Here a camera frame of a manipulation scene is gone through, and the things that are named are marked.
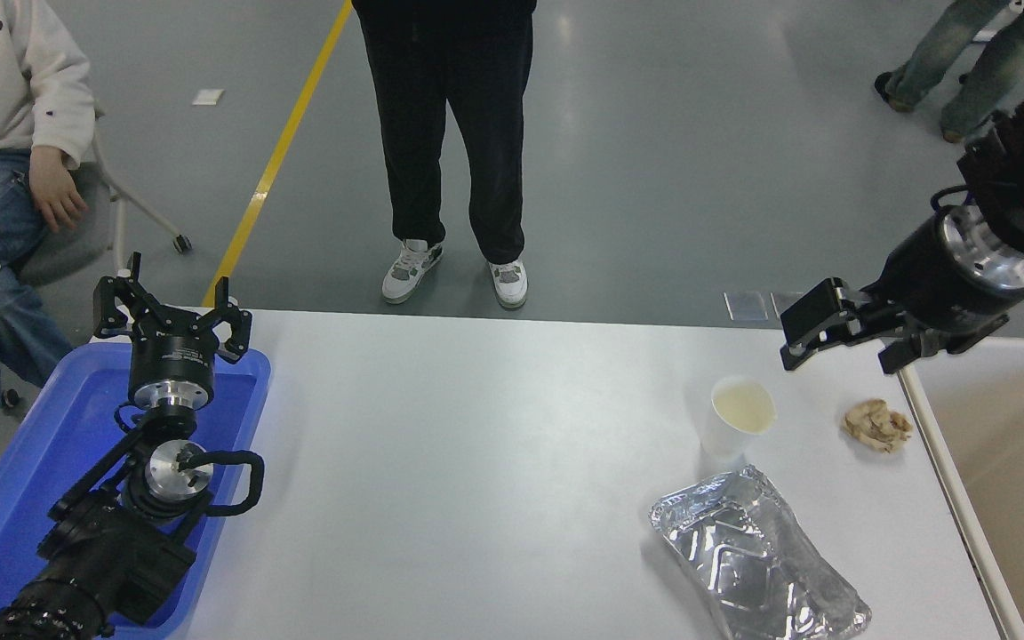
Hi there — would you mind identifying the large pale bin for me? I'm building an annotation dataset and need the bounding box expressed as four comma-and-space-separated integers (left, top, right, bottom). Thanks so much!
899, 336, 1024, 640

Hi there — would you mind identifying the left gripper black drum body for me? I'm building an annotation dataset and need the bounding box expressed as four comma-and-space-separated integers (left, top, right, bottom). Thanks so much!
127, 309, 220, 390

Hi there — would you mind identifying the person walking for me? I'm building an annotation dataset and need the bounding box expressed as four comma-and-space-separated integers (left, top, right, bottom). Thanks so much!
874, 0, 1024, 145

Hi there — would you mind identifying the person's left hand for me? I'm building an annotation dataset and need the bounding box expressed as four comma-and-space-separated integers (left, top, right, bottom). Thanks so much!
29, 146, 89, 235

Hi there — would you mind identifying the white paper cup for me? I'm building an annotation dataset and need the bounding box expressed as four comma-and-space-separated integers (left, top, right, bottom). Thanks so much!
699, 374, 778, 463

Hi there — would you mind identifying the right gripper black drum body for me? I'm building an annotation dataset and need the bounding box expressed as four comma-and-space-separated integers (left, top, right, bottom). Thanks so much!
863, 212, 1015, 337

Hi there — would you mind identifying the crumpled silver foil tray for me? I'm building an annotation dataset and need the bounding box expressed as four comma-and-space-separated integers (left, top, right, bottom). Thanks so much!
649, 462, 872, 640

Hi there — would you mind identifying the crumpled tan paper ball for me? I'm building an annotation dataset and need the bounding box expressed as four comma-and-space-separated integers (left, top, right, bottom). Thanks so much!
841, 397, 915, 454

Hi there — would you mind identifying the grey office chair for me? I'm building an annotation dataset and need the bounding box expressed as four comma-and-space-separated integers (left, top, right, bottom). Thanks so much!
14, 107, 193, 290

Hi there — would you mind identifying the person on foot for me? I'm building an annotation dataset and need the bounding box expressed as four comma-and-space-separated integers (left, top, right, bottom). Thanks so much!
350, 0, 538, 310

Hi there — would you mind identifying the blue plastic tray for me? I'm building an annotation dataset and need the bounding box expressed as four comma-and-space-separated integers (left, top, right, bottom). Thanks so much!
0, 342, 273, 640

